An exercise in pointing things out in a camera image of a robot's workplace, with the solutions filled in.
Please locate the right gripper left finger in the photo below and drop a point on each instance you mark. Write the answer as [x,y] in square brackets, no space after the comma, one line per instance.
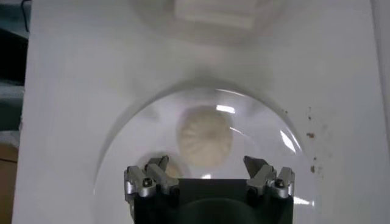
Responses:
[160,179]

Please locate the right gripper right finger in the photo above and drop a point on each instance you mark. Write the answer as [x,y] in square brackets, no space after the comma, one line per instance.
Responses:
[263,175]

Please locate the white steamed baozi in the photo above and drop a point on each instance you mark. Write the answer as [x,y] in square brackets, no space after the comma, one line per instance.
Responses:
[204,137]
[173,170]

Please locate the round white plate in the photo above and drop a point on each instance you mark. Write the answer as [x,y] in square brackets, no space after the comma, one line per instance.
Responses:
[259,137]

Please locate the white electric pot base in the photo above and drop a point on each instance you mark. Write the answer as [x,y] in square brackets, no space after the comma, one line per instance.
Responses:
[213,21]

